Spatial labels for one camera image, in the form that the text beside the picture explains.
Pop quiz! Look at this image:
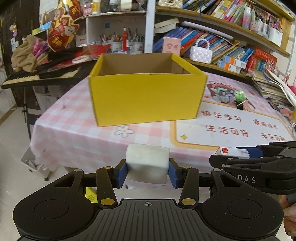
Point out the small red white box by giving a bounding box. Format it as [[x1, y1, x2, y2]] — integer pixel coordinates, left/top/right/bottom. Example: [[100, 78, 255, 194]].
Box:
[[215, 147, 250, 159]]

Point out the white foam block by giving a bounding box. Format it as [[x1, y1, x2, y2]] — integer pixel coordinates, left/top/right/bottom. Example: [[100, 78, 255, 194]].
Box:
[[125, 144, 170, 184]]

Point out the green frog toy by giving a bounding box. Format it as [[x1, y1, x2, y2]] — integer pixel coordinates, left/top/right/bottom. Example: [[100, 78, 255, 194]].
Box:
[[234, 90, 246, 103]]

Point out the person right hand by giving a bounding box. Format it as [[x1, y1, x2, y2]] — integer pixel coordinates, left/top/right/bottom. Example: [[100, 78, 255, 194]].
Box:
[[278, 195, 296, 237]]

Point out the yellow tape roll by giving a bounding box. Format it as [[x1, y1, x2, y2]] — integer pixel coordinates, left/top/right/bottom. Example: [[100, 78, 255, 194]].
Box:
[[290, 109, 296, 123]]

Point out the pink checkered tablecloth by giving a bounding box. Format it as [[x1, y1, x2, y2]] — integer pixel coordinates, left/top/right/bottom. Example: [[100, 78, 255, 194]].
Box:
[[30, 73, 295, 173]]

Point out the stack of magazines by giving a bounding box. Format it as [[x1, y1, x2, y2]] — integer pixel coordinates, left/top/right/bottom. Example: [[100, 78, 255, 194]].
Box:
[[249, 69, 295, 110]]

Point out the yellow cardboard box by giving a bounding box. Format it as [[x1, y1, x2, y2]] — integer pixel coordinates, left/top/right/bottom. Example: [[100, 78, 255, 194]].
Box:
[[88, 53, 208, 126]]

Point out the orange white medicine box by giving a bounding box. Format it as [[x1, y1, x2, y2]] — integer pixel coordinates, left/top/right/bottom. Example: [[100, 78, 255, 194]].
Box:
[[223, 55, 247, 69]]

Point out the black keyboard piano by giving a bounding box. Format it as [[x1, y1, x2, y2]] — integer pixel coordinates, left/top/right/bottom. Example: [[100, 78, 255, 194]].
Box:
[[1, 61, 95, 89]]

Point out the white tape roll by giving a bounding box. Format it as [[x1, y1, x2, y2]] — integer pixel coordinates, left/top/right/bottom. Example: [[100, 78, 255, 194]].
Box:
[[72, 55, 90, 64]]

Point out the white quilted pearl handbag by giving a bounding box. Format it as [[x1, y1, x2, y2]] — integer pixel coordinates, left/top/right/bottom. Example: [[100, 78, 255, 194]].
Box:
[[189, 38, 213, 64]]

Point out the wooden bookshelf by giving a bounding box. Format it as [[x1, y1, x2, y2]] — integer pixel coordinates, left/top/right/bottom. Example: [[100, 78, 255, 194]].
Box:
[[154, 4, 295, 81]]

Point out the pink sticker cylinder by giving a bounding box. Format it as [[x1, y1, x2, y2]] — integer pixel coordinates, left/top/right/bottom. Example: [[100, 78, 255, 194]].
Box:
[[162, 37, 181, 56]]

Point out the white cubby shelf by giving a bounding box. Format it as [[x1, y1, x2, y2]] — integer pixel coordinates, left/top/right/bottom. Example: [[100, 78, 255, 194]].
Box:
[[76, 11, 154, 53]]

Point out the beige blanket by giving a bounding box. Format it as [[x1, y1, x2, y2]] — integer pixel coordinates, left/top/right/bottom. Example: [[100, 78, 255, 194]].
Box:
[[11, 35, 48, 73]]

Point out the red fortune god decoration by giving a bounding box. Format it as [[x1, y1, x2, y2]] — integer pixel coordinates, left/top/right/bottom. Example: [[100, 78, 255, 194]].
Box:
[[47, 0, 82, 52]]

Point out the cream quilted handbag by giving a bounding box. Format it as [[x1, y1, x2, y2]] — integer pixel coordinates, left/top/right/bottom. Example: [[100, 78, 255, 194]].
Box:
[[158, 0, 183, 9]]

